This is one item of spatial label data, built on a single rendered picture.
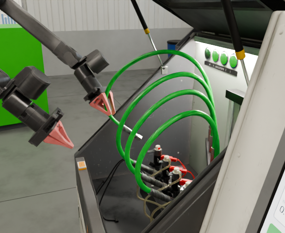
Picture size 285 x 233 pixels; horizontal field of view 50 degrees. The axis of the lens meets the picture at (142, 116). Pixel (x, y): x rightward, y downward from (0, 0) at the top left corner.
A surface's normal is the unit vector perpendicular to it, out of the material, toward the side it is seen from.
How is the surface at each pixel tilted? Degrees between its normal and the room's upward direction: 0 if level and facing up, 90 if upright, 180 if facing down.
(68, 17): 90
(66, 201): 0
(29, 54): 90
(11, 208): 0
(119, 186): 0
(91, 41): 90
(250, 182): 76
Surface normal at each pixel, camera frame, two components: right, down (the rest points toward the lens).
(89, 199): 0.00, -0.94
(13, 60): 0.47, 0.30
